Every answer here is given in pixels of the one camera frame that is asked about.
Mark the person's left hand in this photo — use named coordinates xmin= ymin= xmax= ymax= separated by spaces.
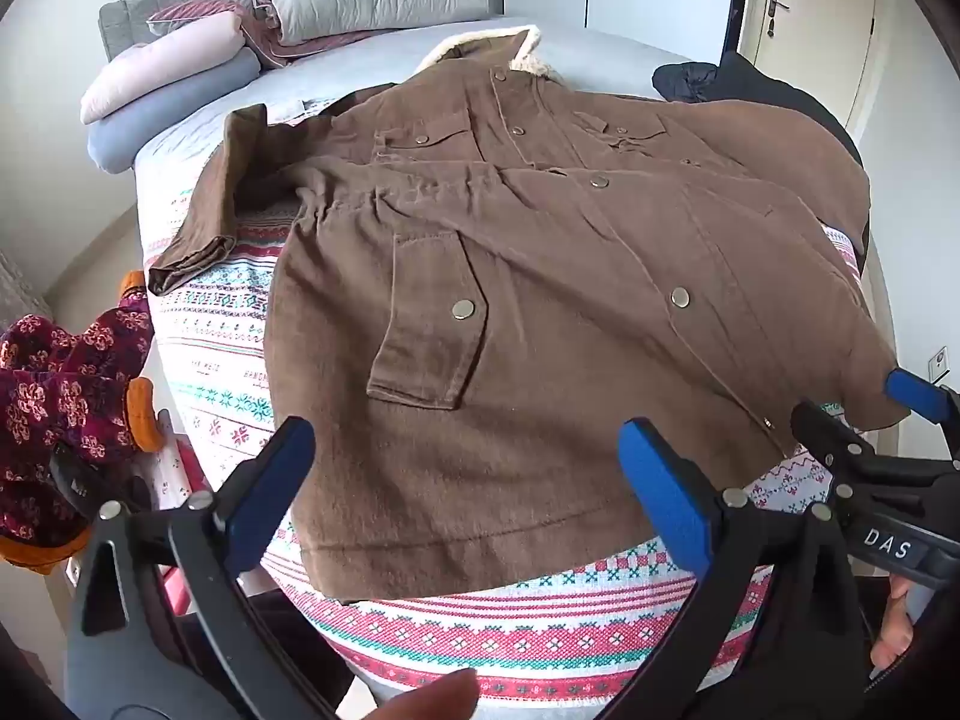
xmin=373 ymin=667 xmax=481 ymax=720

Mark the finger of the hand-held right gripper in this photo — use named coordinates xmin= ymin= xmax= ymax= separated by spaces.
xmin=791 ymin=399 xmax=895 ymax=482
xmin=883 ymin=364 xmax=960 ymax=432

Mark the dark puffer jacket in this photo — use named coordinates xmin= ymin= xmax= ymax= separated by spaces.
xmin=651 ymin=51 xmax=871 ymax=263

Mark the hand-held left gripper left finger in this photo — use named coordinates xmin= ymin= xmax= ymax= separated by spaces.
xmin=66 ymin=416 xmax=353 ymax=720

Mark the blue pillow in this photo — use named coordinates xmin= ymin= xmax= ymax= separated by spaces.
xmin=86 ymin=47 xmax=263 ymax=175

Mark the grey pillow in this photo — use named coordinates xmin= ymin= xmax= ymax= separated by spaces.
xmin=255 ymin=0 xmax=488 ymax=46

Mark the cream door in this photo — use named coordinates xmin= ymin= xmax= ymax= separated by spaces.
xmin=750 ymin=0 xmax=882 ymax=128

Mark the person's right hand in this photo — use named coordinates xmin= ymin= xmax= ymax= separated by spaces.
xmin=870 ymin=576 xmax=914 ymax=674

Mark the red floral garment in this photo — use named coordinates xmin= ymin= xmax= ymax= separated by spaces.
xmin=0 ymin=270 xmax=162 ymax=577

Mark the white radiator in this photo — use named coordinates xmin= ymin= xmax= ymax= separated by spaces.
xmin=0 ymin=247 xmax=53 ymax=323

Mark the patterned knit-print blanket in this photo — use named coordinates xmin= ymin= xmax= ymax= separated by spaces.
xmin=139 ymin=97 xmax=890 ymax=702

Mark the pink pillow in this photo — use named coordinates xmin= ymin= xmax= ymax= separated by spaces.
xmin=80 ymin=13 xmax=248 ymax=126

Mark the bed with grey sheet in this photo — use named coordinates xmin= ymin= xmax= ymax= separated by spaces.
xmin=131 ymin=13 xmax=721 ymax=720

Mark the brown coat with fleece collar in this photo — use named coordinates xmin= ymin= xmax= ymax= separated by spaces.
xmin=148 ymin=26 xmax=905 ymax=605

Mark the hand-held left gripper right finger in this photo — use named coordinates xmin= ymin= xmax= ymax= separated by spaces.
xmin=616 ymin=416 xmax=872 ymax=720

